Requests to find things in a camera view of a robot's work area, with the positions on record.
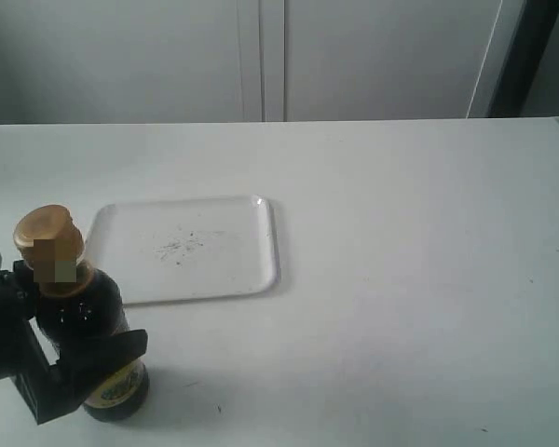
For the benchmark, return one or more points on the dark soy sauce bottle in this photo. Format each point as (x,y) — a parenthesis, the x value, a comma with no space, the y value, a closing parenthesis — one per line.
(77,301)

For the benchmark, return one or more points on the white plastic tray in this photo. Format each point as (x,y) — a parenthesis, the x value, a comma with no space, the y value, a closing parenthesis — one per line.
(186,250)

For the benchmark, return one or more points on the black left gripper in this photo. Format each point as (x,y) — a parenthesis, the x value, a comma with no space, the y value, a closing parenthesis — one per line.
(98,371)

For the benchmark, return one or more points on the dark vertical post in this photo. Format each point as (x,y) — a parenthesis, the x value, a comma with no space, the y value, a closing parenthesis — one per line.
(529,41)

